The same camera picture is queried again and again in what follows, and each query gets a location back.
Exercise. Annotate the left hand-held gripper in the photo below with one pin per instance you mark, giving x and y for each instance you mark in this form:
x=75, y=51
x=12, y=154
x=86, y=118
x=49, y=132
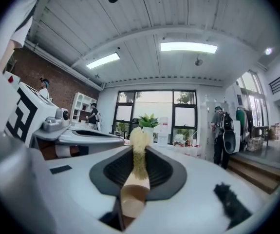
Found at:
x=30, y=111

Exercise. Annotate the rectangular ceiling light panel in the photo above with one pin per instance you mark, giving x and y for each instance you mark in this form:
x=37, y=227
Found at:
x=188, y=47
x=103, y=60

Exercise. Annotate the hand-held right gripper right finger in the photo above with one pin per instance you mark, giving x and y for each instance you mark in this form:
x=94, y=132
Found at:
x=191, y=199

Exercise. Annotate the green potted plant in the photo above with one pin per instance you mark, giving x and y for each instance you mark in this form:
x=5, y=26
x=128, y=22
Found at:
x=149, y=122

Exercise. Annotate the black office chair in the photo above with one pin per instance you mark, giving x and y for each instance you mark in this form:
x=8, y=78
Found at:
x=135, y=123

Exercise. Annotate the white water dispenser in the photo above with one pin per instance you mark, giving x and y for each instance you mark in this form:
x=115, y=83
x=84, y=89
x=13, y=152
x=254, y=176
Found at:
x=163, y=131

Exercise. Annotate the arched window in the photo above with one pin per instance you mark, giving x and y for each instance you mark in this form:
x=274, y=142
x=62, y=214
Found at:
x=253, y=94

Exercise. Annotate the white shelf cabinet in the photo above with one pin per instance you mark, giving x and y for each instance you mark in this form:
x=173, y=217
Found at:
x=82, y=106

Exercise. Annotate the round spot light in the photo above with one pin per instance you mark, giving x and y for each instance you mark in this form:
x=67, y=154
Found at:
x=268, y=51

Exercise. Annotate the person's white shirt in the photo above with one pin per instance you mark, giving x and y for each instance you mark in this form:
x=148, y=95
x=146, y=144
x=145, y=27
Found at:
x=18, y=18

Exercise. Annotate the white flower bunch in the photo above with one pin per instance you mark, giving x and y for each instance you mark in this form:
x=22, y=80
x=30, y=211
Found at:
x=179, y=139

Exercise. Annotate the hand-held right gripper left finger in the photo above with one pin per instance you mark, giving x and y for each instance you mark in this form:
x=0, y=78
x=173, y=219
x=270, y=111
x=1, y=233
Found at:
x=76, y=186

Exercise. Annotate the black framed window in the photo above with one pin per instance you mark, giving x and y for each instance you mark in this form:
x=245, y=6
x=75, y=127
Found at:
x=154, y=101

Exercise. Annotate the clothes rack with garments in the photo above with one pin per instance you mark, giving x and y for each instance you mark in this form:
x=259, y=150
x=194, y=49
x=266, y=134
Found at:
x=244, y=121

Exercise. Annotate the person's left forearm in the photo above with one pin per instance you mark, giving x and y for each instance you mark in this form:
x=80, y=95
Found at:
x=7, y=55

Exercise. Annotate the wooden steps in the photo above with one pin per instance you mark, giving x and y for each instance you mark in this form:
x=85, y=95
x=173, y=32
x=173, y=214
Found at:
x=254, y=172

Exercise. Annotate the wooden scrubbing brush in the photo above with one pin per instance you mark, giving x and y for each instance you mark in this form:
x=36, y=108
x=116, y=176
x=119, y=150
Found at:
x=135, y=191

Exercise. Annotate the black backpack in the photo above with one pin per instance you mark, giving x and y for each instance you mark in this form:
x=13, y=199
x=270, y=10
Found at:
x=227, y=122

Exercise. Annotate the round ceiling fixture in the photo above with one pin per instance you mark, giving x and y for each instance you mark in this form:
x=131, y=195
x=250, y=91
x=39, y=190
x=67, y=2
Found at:
x=198, y=62

